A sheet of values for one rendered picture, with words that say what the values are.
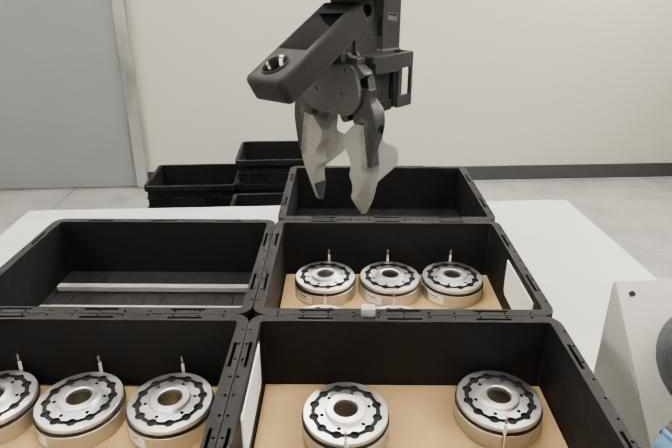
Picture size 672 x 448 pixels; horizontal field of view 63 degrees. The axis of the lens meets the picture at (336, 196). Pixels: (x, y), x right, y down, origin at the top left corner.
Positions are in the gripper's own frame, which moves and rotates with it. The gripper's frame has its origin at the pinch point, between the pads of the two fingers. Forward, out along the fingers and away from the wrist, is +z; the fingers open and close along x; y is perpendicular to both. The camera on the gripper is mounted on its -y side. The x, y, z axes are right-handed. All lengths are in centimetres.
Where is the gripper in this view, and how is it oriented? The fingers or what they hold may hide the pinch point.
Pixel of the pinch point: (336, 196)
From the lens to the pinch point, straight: 55.3
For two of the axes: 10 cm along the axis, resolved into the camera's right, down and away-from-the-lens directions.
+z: 0.0, 9.3, 3.8
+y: 6.8, -2.8, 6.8
